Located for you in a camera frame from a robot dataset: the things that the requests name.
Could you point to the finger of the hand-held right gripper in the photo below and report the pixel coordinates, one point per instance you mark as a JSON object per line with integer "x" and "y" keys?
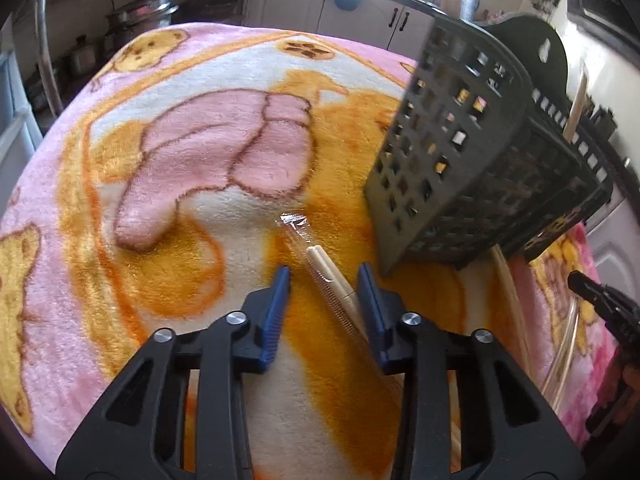
{"x": 600, "y": 297}

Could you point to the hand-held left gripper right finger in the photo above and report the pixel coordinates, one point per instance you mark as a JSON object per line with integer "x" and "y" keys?
{"x": 370, "y": 310}

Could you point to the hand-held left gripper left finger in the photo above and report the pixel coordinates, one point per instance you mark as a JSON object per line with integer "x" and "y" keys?
{"x": 275, "y": 320}

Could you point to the black plastic utensil basket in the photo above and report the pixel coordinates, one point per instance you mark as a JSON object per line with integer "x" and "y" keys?
{"x": 450, "y": 200}

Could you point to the pink orange printed blanket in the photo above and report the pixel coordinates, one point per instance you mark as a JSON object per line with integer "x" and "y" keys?
{"x": 200, "y": 85}

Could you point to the white kitchen cabinets row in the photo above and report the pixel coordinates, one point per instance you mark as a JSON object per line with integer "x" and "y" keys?
{"x": 310, "y": 5}

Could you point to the small steel pot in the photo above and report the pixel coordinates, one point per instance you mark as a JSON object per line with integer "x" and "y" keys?
{"x": 82, "y": 57}

